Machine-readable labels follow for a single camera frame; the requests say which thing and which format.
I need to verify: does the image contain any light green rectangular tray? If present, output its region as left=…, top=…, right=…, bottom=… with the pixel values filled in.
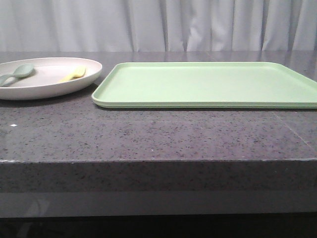
left=92, top=62, right=317, bottom=109

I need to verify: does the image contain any white round plate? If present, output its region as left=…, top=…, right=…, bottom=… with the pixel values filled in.
left=0, top=57, right=103, bottom=101

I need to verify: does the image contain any yellow plastic fork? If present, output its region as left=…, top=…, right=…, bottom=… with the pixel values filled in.
left=58, top=66, right=86, bottom=82

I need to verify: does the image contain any grey pleated curtain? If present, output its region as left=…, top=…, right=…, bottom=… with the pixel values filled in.
left=0, top=0, right=317, bottom=52

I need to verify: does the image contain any pale green plastic spoon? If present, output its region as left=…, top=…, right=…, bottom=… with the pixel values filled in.
left=0, top=63, right=34, bottom=87

